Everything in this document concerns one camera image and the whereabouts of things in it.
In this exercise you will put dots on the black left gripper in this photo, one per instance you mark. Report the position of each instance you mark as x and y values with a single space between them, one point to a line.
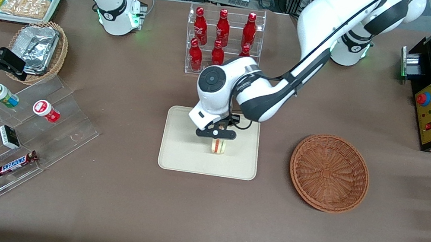
231 122

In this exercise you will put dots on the triangular sandwich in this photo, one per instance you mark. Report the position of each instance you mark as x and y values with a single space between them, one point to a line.
219 147

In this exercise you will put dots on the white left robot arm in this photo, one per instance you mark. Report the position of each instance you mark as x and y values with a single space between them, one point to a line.
325 16

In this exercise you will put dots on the cream plastic tray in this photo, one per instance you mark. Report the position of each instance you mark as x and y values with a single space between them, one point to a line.
187 156

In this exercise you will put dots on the light wicker basket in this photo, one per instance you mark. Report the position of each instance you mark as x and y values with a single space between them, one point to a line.
60 51

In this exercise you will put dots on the brown wicker basket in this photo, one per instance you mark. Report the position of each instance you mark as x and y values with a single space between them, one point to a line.
329 173

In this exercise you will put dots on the foil wrapped packet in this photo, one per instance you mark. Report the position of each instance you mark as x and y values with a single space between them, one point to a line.
37 58
37 35

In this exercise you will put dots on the green sunflower lidded cup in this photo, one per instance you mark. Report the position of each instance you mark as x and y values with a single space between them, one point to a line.
1 94

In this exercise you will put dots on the red lidded yogurt cup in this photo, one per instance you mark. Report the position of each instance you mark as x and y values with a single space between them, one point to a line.
45 110

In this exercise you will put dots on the small black carton box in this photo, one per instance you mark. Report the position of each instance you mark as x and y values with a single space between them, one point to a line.
9 137

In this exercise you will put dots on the red soda bottle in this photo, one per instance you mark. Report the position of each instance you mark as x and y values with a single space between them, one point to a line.
217 53
223 23
200 22
195 55
245 51
250 26

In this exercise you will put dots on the clear acrylic tiered shelf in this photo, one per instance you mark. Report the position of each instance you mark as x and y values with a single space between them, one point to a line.
66 122

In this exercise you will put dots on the Snickers chocolate bar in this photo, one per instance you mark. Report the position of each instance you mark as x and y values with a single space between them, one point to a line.
17 163

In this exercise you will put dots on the clear acrylic bottle rack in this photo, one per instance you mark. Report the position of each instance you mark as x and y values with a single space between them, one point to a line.
237 15

